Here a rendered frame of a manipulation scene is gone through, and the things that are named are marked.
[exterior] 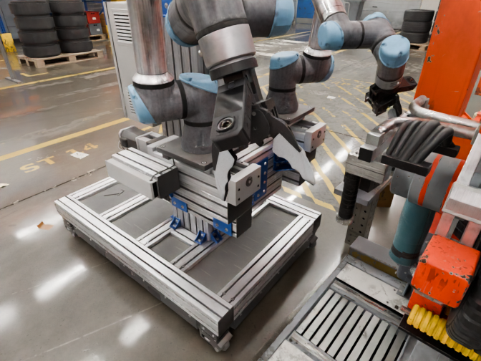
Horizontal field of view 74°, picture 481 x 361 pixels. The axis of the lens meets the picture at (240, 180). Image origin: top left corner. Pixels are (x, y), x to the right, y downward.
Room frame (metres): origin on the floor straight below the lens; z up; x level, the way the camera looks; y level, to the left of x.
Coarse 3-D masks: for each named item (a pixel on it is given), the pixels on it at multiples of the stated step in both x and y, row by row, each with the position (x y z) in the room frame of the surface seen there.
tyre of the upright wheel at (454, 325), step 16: (480, 272) 0.38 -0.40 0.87; (480, 288) 0.36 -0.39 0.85; (464, 304) 0.38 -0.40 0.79; (480, 304) 0.35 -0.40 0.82; (448, 320) 0.47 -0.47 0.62; (464, 320) 0.37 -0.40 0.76; (480, 320) 0.35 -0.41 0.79; (464, 336) 0.37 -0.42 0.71; (480, 336) 0.35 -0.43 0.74; (480, 352) 0.36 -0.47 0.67
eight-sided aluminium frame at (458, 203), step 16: (480, 144) 0.51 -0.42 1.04; (464, 176) 0.48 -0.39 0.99; (464, 192) 0.46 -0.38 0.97; (480, 192) 0.45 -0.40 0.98; (448, 208) 0.46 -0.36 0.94; (464, 208) 0.44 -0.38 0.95; (480, 208) 0.43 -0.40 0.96; (448, 224) 0.45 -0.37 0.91; (480, 224) 0.42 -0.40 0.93; (464, 240) 0.43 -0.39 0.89
